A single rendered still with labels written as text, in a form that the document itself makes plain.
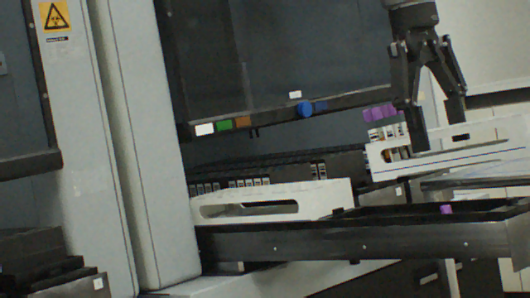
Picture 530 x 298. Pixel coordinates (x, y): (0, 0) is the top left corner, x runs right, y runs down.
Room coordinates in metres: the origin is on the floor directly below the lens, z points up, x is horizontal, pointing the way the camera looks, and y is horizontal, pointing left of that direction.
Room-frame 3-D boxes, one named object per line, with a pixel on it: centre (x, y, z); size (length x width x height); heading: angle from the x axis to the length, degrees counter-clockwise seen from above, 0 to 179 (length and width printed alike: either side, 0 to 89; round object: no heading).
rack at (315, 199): (1.77, 0.00, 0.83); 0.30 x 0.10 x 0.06; 44
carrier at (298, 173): (1.94, -0.04, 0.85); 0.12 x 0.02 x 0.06; 134
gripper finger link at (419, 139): (1.63, -0.24, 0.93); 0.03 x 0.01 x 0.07; 45
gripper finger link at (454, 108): (1.71, -0.32, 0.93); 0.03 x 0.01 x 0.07; 45
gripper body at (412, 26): (1.67, -0.27, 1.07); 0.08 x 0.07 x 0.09; 135
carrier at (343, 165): (2.05, -0.15, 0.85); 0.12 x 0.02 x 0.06; 133
